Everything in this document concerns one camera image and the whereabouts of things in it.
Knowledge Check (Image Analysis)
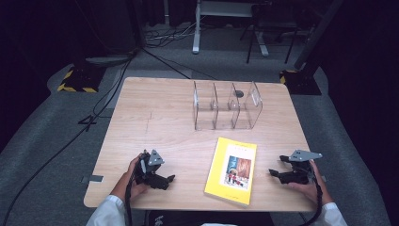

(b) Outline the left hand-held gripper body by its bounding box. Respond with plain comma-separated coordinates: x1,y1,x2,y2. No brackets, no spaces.
135,149,166,186

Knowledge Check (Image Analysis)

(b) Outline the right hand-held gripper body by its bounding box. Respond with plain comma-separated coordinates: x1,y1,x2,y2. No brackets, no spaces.
288,149,324,185

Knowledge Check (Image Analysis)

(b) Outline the yellow book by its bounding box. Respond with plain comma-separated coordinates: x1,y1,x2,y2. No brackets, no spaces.
203,137,258,207

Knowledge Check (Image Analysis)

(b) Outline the clear acrylic book holder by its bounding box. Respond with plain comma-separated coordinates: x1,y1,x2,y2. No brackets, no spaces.
192,80,263,131

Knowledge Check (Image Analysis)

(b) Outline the person's left hand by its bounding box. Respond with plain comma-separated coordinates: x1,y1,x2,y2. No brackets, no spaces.
119,153,149,202

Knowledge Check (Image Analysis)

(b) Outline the person's right hand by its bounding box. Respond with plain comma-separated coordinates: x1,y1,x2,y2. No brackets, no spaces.
287,159,331,203

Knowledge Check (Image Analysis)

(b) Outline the grey tape strip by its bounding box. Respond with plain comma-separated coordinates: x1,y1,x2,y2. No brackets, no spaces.
81,174,104,185

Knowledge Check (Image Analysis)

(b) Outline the hazard-striped black stand base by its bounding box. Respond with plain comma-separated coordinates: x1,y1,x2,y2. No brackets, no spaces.
56,62,107,94
279,69,323,96

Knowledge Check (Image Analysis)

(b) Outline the grey metal beam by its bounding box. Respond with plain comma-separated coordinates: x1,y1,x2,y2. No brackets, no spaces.
294,0,344,71

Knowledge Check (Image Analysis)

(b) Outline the black chair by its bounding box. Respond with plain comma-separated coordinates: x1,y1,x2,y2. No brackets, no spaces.
239,2,300,65

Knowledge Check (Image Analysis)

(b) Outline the black braided right gripper cable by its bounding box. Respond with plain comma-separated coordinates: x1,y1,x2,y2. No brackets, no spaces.
299,160,325,226

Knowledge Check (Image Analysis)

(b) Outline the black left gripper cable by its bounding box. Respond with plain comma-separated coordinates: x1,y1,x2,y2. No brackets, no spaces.
124,164,139,226

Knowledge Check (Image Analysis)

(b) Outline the long black floor cable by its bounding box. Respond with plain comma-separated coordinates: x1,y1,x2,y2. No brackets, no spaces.
0,51,136,226

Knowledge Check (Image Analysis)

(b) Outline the thin black floor cable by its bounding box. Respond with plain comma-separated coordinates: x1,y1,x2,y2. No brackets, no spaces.
140,46,218,81

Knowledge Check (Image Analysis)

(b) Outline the bundle of floor cables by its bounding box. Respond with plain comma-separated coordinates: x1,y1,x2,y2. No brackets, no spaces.
144,22,197,50

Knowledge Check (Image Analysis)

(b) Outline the white desk frame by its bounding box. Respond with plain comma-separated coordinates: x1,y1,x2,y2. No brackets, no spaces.
191,0,271,58

